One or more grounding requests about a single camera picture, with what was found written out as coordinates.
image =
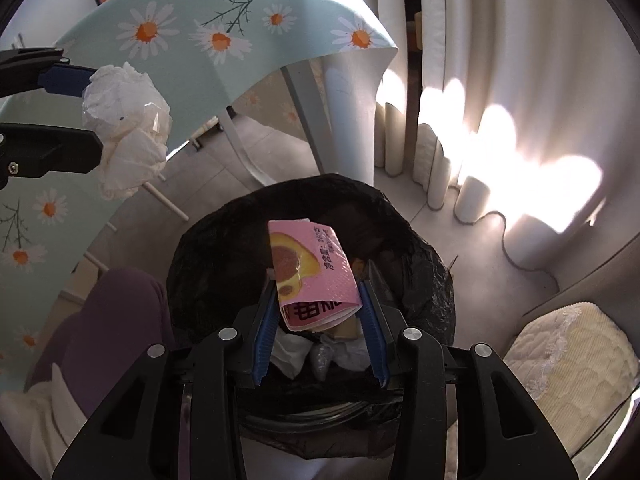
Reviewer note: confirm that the person's cream garment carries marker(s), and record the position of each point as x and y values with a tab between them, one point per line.
35	410

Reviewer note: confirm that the person's purple trouser leg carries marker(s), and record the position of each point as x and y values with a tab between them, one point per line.
110	320

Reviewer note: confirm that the white tissue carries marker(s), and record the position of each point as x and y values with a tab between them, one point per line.
125	125
290	355

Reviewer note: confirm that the grey table leg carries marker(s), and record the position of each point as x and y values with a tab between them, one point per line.
300	110

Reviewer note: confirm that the pink snack wrapper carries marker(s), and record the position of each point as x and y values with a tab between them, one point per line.
310	270

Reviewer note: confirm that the cream quilted cushion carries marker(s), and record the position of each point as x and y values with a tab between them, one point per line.
565	360

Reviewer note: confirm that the white slanted leg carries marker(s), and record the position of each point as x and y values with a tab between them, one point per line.
241	145

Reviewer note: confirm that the white curtain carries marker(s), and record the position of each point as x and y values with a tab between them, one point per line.
525	60

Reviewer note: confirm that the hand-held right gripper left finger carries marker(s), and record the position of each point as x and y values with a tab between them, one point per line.
264	340

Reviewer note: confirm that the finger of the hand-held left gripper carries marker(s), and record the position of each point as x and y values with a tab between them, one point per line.
65	80
50	150

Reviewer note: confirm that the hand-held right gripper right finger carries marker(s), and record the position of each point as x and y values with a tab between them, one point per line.
375	340

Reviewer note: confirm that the trash bin with black bag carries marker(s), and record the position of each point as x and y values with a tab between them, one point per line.
210	260

